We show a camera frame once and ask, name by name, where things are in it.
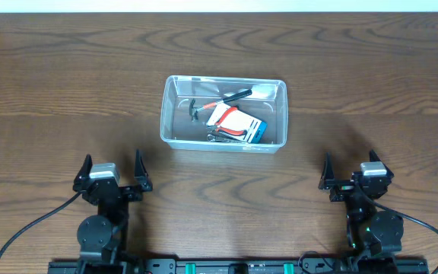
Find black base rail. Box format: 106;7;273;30
47;256;429;274

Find silver combination wrench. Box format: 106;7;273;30
207;133;243;143

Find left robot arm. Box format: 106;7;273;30
73;151;153;274

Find white blue card package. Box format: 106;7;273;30
206;104;268;144

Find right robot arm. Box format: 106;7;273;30
319;151;404;273

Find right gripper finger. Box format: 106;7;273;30
318;152;334;190
369;149;394;179

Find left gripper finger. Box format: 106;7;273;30
72;154;93;191
134;149;151;189

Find small hammer black handle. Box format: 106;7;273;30
189;89;252;121

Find clear plastic container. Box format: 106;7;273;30
160;75;288;154

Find red handled pliers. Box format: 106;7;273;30
209;107;247;137

